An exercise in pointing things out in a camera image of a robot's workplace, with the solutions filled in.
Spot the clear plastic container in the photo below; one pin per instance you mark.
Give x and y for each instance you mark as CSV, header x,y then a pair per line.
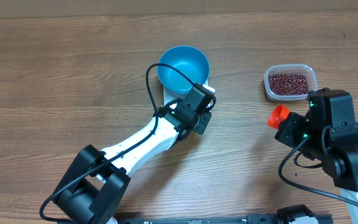
x,y
306,70

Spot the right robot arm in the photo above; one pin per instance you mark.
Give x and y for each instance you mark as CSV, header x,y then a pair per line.
x,y
328,132

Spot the orange scoop with blue handle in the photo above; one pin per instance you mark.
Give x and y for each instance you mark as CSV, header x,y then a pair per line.
x,y
279,114

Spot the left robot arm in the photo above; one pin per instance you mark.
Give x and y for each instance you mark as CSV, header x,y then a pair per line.
x,y
95,182

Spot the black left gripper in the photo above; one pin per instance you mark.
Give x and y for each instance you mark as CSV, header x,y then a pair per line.
x,y
201,129

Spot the blue metal bowl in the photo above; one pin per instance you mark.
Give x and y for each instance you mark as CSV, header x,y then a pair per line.
x,y
188,60

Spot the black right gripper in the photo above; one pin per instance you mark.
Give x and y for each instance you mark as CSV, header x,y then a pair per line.
x,y
291,127

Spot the red beans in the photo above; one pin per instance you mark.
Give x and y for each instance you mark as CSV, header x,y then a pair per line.
x,y
288,84

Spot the white digital kitchen scale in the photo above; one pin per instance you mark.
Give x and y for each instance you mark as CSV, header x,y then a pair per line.
x,y
169,99

